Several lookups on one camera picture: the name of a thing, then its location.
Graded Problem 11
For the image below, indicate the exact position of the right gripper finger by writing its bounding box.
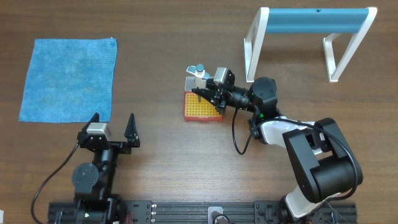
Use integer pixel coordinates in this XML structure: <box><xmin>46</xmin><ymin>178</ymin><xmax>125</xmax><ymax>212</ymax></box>
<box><xmin>191</xmin><ymin>88</ymin><xmax>216</xmax><ymax>103</ymax></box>
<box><xmin>205</xmin><ymin>78</ymin><xmax>219</xmax><ymax>91</ymax></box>

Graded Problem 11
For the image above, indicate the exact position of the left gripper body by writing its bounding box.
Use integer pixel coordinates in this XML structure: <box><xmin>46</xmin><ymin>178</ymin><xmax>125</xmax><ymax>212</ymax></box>
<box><xmin>76</xmin><ymin>129</ymin><xmax>141</xmax><ymax>156</ymax></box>

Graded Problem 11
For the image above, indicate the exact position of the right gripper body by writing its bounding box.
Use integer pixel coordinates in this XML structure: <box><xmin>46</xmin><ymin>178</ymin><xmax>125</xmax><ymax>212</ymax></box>
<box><xmin>208</xmin><ymin>68</ymin><xmax>236</xmax><ymax>116</ymax></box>

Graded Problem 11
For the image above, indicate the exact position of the white pipette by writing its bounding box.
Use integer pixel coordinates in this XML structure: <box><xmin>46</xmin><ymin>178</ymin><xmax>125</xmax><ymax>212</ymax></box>
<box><xmin>185</xmin><ymin>63</ymin><xmax>211</xmax><ymax>104</ymax></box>

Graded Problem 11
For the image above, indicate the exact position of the red and yellow tip box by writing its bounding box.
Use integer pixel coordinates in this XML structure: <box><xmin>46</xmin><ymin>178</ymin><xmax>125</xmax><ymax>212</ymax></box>
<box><xmin>183</xmin><ymin>76</ymin><xmax>224</xmax><ymax>123</ymax></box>

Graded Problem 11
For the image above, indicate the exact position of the blue cloth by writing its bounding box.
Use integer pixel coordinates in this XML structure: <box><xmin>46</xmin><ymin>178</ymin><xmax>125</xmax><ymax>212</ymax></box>
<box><xmin>18</xmin><ymin>37</ymin><xmax>119</xmax><ymax>123</ymax></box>

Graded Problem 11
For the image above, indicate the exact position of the white and blue stand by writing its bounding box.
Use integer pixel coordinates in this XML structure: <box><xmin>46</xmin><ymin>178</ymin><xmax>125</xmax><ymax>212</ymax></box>
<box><xmin>243</xmin><ymin>6</ymin><xmax>378</xmax><ymax>83</ymax></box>

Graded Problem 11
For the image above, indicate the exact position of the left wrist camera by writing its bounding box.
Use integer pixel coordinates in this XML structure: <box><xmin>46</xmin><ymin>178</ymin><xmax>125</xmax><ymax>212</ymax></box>
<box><xmin>86</xmin><ymin>122</ymin><xmax>112</xmax><ymax>140</ymax></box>

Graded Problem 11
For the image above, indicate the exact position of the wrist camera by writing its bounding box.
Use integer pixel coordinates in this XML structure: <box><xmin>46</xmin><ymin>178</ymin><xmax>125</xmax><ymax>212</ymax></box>
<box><xmin>86</xmin><ymin>122</ymin><xmax>112</xmax><ymax>140</ymax></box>
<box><xmin>213</xmin><ymin>67</ymin><xmax>229</xmax><ymax>85</ymax></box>

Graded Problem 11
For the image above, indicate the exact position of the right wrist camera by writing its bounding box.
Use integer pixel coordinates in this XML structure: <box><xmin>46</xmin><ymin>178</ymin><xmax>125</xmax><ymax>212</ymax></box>
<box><xmin>213</xmin><ymin>67</ymin><xmax>229</xmax><ymax>85</ymax></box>

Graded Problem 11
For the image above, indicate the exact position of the mounting rail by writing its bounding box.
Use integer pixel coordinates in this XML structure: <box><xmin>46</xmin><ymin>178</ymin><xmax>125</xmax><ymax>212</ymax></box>
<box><xmin>48</xmin><ymin>200</ymin><xmax>357</xmax><ymax>224</ymax></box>

